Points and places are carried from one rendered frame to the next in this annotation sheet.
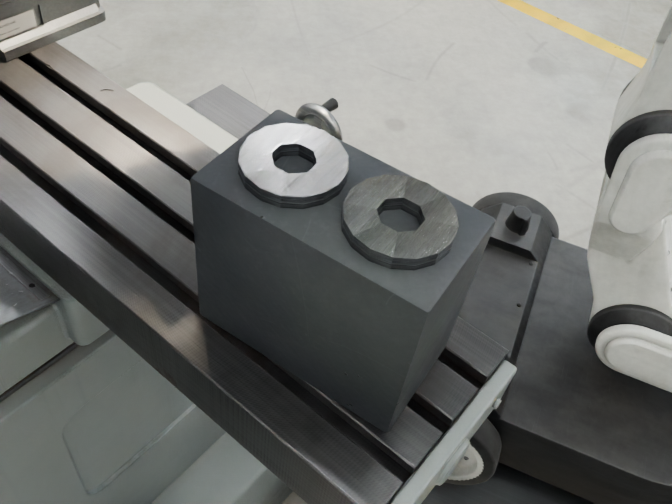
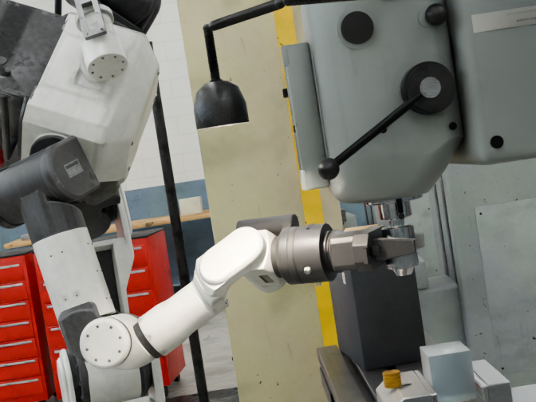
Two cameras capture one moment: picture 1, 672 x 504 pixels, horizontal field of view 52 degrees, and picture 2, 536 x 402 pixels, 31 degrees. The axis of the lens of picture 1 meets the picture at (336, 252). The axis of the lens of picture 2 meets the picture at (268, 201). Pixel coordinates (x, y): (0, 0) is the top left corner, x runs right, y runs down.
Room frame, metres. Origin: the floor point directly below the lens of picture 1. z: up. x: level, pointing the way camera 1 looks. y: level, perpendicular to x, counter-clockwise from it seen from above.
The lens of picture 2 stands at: (1.58, 1.43, 1.41)
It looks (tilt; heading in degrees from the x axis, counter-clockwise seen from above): 3 degrees down; 236
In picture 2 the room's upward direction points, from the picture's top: 9 degrees counter-clockwise
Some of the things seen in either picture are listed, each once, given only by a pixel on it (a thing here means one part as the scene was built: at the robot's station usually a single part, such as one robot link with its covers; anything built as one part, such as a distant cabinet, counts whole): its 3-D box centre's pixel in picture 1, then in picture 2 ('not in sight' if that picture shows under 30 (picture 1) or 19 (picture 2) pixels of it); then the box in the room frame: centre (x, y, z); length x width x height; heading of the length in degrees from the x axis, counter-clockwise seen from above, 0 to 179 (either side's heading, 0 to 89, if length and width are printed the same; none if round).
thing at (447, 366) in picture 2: not in sight; (447, 372); (0.76, 0.56, 1.10); 0.06 x 0.05 x 0.06; 57
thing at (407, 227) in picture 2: not in sight; (397, 228); (0.63, 0.36, 1.26); 0.05 x 0.05 x 0.01
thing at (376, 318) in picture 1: (333, 266); (373, 303); (0.40, 0.00, 1.09); 0.22 x 0.12 x 0.20; 64
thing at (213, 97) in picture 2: not in sight; (219, 103); (0.88, 0.32, 1.48); 0.07 x 0.07 x 0.06
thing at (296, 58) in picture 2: not in sight; (305, 116); (0.72, 0.30, 1.44); 0.04 x 0.04 x 0.21; 57
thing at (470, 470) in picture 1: (439, 439); not in sight; (0.56, -0.22, 0.50); 0.20 x 0.05 x 0.20; 74
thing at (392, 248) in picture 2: not in sight; (394, 248); (0.66, 0.38, 1.24); 0.06 x 0.02 x 0.03; 124
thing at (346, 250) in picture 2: not in sight; (340, 252); (0.68, 0.29, 1.24); 0.13 x 0.12 x 0.10; 34
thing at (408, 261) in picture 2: not in sight; (400, 249); (0.63, 0.36, 1.23); 0.05 x 0.05 x 0.05
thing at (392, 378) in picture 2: not in sight; (392, 379); (0.82, 0.52, 1.10); 0.02 x 0.02 x 0.02
